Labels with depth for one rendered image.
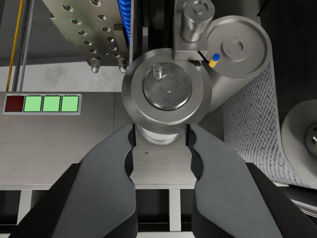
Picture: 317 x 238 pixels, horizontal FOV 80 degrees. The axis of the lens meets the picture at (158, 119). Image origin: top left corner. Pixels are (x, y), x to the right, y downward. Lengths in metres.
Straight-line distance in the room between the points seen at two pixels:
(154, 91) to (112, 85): 2.32
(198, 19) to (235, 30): 0.14
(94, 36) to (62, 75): 2.39
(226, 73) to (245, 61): 0.05
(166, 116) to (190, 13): 0.14
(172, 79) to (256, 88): 0.19
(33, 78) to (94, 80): 0.90
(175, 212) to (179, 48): 0.49
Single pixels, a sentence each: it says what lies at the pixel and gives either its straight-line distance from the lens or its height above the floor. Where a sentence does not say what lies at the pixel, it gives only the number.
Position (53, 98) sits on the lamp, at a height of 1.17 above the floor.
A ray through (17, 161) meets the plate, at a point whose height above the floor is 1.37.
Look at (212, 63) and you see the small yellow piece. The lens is 0.28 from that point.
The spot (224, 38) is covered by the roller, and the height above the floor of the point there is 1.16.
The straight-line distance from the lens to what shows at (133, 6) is 0.40.
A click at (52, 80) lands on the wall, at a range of 3.03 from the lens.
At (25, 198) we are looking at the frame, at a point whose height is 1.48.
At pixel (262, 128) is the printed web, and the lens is 0.39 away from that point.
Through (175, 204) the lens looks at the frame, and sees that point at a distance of 0.64.
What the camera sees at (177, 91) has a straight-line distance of 0.29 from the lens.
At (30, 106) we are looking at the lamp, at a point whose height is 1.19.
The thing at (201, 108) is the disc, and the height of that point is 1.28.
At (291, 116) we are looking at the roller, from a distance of 0.38.
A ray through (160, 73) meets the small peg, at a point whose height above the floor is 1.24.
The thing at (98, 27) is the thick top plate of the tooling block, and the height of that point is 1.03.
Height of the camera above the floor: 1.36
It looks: 11 degrees down
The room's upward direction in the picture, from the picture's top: 180 degrees clockwise
